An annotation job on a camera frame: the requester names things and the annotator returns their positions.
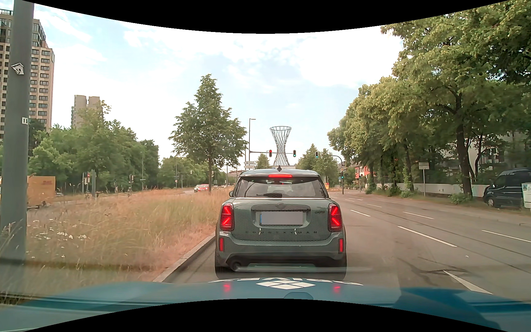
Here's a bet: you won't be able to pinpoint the car's own bonnet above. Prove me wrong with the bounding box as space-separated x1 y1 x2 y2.
0 277 531 332

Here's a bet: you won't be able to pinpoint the lattice hourglass tower sculpture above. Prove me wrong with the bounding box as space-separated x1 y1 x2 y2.
269 126 292 167

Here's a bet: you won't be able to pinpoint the row of large roadside trees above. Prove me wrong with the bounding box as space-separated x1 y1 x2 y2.
327 0 531 196

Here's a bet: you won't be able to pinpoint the street lamp post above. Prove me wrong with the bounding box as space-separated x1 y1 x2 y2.
247 118 256 170

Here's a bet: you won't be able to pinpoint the wood of green trees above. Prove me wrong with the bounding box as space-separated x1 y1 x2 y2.
0 104 211 194

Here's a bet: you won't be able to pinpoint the single tree on median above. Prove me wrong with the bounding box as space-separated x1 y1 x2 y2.
169 74 248 194

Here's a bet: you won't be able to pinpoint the group of distant trees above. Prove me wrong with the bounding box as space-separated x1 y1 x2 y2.
254 144 341 186

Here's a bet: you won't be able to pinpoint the road sign on post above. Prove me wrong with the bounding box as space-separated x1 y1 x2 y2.
419 162 430 197

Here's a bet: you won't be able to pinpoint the road markings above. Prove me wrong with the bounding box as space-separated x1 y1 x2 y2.
345 197 531 295

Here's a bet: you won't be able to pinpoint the dark parked van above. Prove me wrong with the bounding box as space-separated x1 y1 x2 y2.
482 167 531 209

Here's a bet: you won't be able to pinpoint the dry grass median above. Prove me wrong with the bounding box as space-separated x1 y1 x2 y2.
0 188 233 296

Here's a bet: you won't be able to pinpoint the grey-green hatchback car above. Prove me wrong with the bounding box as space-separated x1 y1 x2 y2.
214 166 347 274

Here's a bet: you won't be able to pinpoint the grey asphalt road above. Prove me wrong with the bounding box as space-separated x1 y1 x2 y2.
164 188 531 305

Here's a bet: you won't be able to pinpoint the white low wall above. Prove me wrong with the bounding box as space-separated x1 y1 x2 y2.
387 183 490 199

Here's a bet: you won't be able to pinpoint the yellow delivery van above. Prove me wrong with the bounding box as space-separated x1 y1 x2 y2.
0 175 57 215

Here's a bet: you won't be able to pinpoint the pavement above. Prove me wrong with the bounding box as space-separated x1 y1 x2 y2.
362 190 531 233

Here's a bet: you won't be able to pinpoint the distant beige tower building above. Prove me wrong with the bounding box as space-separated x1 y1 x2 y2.
71 95 102 130

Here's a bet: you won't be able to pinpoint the tall grey pole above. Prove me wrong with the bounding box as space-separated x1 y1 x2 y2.
0 0 35 264

